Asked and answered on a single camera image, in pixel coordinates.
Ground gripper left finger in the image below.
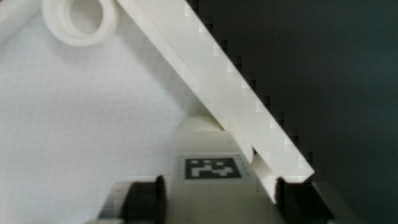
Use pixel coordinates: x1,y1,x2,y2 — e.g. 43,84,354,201
95,176,167,224

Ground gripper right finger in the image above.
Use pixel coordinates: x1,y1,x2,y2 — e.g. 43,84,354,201
274,176,357,224

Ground white desk leg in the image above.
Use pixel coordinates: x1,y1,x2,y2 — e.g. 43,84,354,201
166,116,285,224

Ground white desk top tray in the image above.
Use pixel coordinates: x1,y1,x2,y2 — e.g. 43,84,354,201
0,0,313,224

